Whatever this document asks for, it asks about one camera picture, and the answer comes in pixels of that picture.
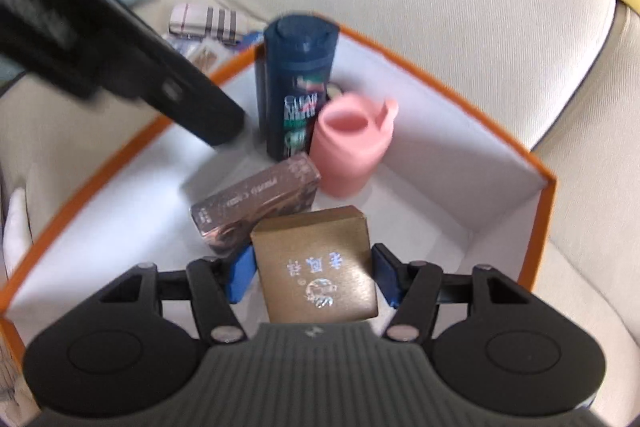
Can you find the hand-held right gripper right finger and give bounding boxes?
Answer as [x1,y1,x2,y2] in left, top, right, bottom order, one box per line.
[372,243,538,343]

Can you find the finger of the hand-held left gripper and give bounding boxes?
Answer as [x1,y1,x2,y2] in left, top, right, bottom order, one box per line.
[97,0,247,146]

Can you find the beige sofa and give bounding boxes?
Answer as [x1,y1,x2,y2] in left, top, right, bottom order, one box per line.
[0,0,640,427]

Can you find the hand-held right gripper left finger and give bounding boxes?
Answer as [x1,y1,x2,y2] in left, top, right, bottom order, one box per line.
[95,247,258,345]

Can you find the orange storage box white inside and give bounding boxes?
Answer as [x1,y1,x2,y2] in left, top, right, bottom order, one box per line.
[0,23,558,358]

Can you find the plaid case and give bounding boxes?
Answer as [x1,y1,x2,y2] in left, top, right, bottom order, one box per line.
[168,3,251,46]

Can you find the pink silicone cup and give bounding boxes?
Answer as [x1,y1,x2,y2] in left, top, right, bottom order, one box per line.
[309,92,400,198]

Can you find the gold cardboard box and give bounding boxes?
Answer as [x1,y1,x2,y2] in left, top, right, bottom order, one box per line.
[250,205,379,324]

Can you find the glossy brown carton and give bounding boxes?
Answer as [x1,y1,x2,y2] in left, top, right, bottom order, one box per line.
[190,153,322,255]

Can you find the dark blue shampoo bottle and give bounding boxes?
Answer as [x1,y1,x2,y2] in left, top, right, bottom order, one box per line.
[255,14,341,162]

